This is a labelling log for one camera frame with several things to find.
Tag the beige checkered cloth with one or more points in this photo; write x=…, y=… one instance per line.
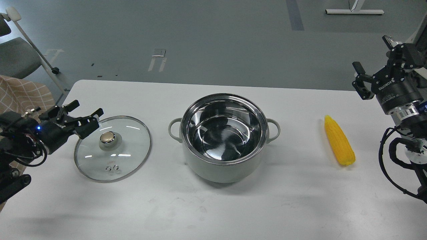
x=21, y=95

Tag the glass pot lid gold knob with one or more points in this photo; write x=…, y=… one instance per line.
x=116, y=150

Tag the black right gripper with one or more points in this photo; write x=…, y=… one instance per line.
x=394, y=89

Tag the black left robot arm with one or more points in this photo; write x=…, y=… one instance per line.
x=28, y=141

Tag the grey office chair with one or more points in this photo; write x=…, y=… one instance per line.
x=20, y=57

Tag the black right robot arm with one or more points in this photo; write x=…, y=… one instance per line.
x=409, y=150

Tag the white desk foot bar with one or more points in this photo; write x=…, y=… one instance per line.
x=355, y=9

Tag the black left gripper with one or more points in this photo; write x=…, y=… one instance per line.
x=57, y=125

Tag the yellow corn cob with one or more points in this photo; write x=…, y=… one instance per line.
x=339, y=143

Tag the grey-green steel cooking pot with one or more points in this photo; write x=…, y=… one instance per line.
x=223, y=136

